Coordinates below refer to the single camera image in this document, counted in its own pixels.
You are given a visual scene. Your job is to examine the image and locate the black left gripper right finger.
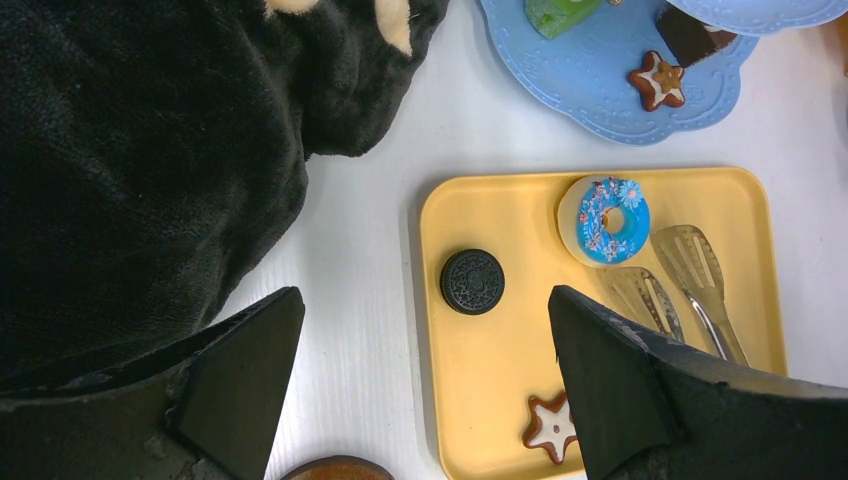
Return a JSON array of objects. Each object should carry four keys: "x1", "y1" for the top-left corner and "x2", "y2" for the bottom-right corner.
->
[{"x1": 548, "y1": 285, "x2": 847, "y2": 479}]

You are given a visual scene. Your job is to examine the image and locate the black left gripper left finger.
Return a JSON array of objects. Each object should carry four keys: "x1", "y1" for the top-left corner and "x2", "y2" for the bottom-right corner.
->
[{"x1": 1, "y1": 287, "x2": 305, "y2": 479}]

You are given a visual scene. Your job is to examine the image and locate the metal serving tongs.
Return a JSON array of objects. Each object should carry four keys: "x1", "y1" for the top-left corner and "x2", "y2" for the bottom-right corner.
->
[{"x1": 601, "y1": 224, "x2": 750, "y2": 366}]

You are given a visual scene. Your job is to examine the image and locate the blue frosted donut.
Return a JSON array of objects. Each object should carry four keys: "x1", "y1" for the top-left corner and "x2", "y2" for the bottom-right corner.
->
[{"x1": 557, "y1": 175, "x2": 652, "y2": 268}]

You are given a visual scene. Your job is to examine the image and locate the black sandwich cookie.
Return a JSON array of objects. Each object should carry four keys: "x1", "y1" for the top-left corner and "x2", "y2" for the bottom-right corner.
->
[{"x1": 439, "y1": 248, "x2": 505, "y2": 316}]

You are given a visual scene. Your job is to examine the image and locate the star cookie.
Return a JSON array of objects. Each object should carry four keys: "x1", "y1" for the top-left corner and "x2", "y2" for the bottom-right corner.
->
[
  {"x1": 521, "y1": 391, "x2": 577, "y2": 465},
  {"x1": 627, "y1": 50, "x2": 685, "y2": 112}
]

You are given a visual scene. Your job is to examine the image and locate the chocolate swirl roll cake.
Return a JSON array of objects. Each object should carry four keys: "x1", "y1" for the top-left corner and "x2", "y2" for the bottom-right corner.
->
[{"x1": 655, "y1": 4, "x2": 737, "y2": 68}]

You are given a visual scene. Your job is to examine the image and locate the green swirl roll cake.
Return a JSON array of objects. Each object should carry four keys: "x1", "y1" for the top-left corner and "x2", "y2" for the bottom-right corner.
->
[{"x1": 524, "y1": 0, "x2": 602, "y2": 40}]

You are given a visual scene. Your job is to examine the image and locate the brown round coaster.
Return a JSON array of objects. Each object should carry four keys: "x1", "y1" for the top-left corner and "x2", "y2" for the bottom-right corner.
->
[{"x1": 282, "y1": 455, "x2": 394, "y2": 480}]

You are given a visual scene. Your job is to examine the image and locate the yellow serving tray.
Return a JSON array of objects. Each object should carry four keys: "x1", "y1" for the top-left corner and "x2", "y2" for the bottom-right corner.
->
[{"x1": 420, "y1": 167, "x2": 787, "y2": 479}]

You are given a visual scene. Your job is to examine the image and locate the black floral plush pillow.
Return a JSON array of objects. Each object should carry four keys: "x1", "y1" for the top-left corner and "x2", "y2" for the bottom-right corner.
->
[{"x1": 1, "y1": 1, "x2": 448, "y2": 392}]

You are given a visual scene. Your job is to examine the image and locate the blue three-tier cake stand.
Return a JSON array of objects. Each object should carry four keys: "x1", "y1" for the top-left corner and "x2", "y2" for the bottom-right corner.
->
[{"x1": 482, "y1": 1, "x2": 847, "y2": 145}]

